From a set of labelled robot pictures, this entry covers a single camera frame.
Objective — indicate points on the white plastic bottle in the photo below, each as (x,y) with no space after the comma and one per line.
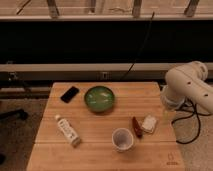
(68,131)

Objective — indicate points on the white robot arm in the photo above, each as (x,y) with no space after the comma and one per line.
(187,82)

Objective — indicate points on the green ceramic bowl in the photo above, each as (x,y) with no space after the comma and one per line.
(99,99)

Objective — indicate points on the black smartphone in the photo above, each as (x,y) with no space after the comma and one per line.
(69,94)

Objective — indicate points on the dark red chili pepper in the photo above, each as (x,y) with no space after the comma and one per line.
(137,128)

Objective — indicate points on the black office chair base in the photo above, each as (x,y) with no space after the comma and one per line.
(20,113)

